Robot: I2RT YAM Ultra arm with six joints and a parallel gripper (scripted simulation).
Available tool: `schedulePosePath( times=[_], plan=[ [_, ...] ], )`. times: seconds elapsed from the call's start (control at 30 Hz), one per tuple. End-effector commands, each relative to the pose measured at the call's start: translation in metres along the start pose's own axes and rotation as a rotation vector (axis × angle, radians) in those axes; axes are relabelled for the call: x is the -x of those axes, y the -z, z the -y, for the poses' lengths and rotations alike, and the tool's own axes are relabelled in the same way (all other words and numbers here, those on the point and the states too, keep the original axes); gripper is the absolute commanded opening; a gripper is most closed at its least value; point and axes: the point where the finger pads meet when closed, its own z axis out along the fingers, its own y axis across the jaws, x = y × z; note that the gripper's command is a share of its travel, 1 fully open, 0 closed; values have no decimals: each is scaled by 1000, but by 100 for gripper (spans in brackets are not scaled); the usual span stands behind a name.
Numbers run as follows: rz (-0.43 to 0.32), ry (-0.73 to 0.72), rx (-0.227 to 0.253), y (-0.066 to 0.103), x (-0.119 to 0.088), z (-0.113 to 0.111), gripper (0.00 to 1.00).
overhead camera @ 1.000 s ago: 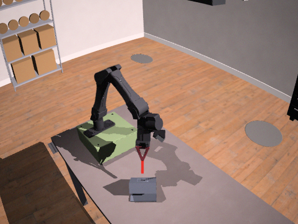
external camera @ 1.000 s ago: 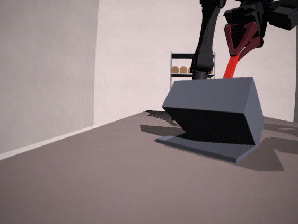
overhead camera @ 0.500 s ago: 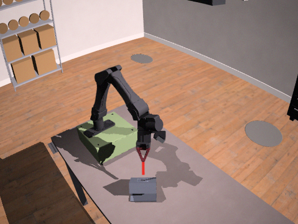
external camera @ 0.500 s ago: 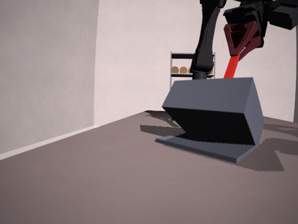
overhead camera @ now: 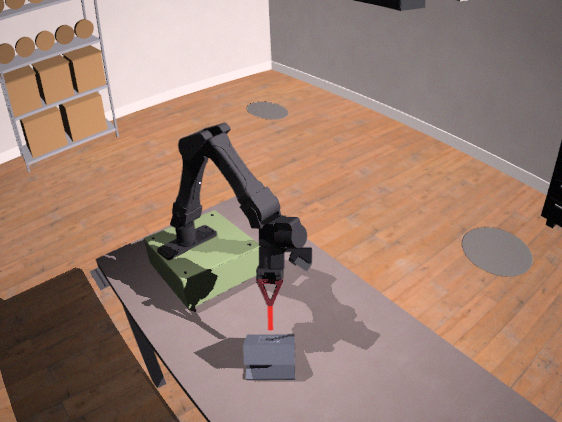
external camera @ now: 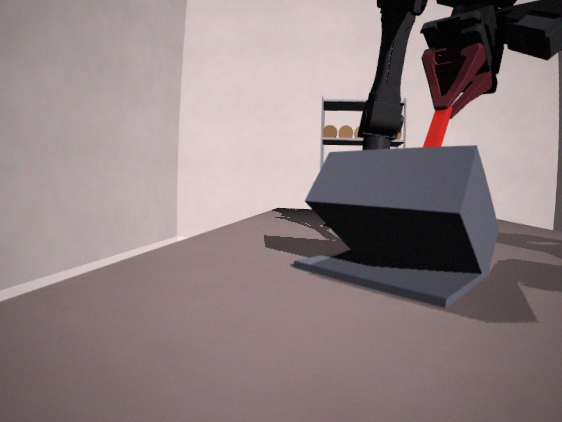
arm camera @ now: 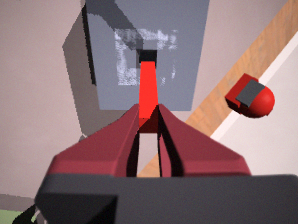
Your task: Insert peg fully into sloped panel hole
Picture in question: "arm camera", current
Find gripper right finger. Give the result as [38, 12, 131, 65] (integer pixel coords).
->
[157, 104, 252, 177]

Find red peg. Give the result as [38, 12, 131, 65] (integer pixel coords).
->
[139, 62, 158, 133]

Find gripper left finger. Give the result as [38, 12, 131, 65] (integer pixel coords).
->
[44, 104, 140, 177]

